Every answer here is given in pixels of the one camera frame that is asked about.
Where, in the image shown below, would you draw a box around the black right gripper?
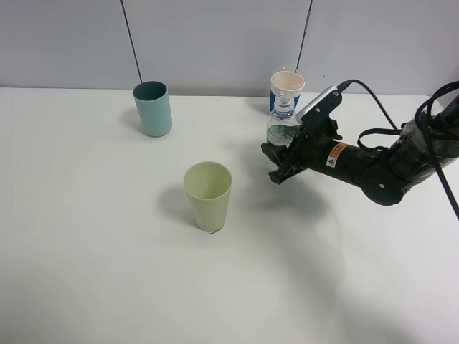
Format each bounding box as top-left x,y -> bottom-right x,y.
261,119 -> 342,184

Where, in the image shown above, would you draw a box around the pale green plastic cup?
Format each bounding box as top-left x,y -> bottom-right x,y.
184,161 -> 232,233

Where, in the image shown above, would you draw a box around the clear water bottle green label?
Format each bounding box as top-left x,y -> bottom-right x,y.
266,92 -> 299,146

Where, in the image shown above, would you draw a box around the blue and white paper cup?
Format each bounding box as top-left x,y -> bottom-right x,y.
270,69 -> 305,111

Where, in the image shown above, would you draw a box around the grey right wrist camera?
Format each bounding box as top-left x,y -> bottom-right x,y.
295,86 -> 342,124

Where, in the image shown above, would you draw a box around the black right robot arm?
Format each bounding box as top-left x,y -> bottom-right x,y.
261,105 -> 458,209

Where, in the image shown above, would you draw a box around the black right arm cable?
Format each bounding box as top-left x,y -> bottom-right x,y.
339,79 -> 459,221

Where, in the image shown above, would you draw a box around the teal plastic cup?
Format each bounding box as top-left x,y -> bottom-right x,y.
133,81 -> 172,137

